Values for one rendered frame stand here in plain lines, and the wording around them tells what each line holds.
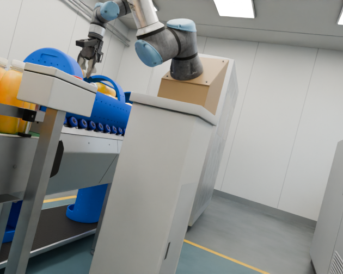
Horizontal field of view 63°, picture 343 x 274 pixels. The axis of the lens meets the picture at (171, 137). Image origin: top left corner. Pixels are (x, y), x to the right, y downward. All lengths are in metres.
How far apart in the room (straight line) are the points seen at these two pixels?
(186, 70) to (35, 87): 0.65
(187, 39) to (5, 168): 0.79
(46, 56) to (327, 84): 5.51
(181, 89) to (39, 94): 0.64
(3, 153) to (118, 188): 0.52
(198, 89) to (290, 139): 4.84
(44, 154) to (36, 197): 0.12
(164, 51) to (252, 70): 5.21
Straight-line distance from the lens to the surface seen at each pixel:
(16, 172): 0.92
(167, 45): 1.12
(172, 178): 1.10
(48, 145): 0.85
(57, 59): 1.23
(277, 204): 5.97
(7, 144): 0.86
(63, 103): 0.81
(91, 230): 2.35
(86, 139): 1.35
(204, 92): 1.18
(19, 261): 0.96
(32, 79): 0.81
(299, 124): 5.99
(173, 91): 1.24
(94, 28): 1.47
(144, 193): 1.15
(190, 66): 1.23
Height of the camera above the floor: 1.01
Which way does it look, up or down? level
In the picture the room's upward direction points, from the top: 14 degrees clockwise
